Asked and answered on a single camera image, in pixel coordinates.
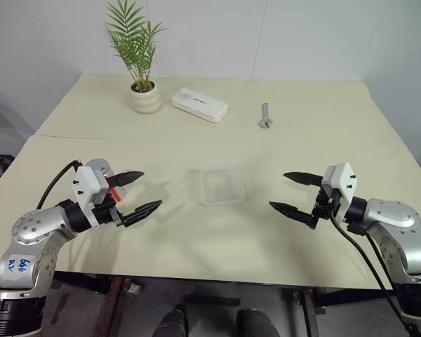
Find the cream ribbed plant pot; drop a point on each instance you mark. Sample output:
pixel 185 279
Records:
pixel 145 102

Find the silver metal bolt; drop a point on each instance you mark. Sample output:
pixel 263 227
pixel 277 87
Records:
pixel 265 116

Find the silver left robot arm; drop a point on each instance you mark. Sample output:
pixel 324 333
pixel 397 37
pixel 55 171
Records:
pixel 38 224

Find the green artificial palm plant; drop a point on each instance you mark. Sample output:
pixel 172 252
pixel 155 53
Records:
pixel 133 38

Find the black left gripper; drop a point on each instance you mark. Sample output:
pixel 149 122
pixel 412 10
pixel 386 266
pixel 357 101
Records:
pixel 107 216

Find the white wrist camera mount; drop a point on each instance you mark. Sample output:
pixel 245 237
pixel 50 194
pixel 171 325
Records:
pixel 344 189
pixel 86 187

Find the white rectangular case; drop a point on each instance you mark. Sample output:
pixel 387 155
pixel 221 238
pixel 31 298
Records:
pixel 200 104

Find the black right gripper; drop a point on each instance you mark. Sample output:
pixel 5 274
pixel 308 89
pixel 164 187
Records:
pixel 326 205

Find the clear plastic square container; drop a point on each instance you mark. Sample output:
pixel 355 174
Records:
pixel 222 184

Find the dark metal table frame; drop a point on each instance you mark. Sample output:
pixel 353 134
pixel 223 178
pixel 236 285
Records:
pixel 117 302

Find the dark rounded shape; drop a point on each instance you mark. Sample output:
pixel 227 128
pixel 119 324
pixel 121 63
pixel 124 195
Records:
pixel 177 321
pixel 256 323

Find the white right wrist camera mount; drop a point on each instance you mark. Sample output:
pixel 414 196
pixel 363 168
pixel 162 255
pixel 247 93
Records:
pixel 344 189

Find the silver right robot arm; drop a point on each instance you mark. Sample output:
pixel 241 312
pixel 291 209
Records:
pixel 396 224

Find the white label blue handwriting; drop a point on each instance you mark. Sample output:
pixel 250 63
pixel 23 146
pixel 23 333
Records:
pixel 21 265

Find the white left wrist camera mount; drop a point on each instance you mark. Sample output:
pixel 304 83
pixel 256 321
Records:
pixel 86 187

